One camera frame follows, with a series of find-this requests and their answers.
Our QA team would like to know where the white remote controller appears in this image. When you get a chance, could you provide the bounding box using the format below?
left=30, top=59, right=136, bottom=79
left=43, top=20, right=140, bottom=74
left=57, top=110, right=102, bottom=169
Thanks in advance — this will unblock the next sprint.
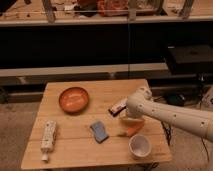
left=41, top=120, right=57, bottom=162

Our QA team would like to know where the orange pepper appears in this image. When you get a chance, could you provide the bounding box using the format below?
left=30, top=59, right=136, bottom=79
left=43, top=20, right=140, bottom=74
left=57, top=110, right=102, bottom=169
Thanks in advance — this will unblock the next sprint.
left=118, top=125, right=142, bottom=137

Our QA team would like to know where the blue sponge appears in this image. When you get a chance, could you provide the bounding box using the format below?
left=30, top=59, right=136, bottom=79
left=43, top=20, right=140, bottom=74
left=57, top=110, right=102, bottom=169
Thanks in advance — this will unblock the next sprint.
left=90, top=121, right=109, bottom=143

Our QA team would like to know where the white ceramic cup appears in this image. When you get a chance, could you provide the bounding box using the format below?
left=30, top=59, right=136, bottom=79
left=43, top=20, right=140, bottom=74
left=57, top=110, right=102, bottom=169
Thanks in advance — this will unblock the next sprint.
left=129, top=134, right=152, bottom=159

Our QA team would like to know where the black box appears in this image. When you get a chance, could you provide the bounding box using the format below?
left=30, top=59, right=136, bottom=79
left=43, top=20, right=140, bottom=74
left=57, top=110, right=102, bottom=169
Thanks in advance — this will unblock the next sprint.
left=165, top=45, right=213, bottom=74

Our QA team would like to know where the wooden table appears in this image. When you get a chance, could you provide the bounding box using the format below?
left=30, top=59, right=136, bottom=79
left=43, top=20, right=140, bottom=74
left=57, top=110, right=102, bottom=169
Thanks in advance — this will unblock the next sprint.
left=21, top=79, right=171, bottom=170

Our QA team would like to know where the orange bowl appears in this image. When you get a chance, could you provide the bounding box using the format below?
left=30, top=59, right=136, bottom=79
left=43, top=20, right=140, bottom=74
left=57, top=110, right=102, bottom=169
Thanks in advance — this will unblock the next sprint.
left=59, top=87, right=89, bottom=114

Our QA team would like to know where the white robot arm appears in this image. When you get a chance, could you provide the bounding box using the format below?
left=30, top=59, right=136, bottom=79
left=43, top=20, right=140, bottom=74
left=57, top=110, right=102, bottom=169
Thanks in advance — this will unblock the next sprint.
left=126, top=87, right=213, bottom=142

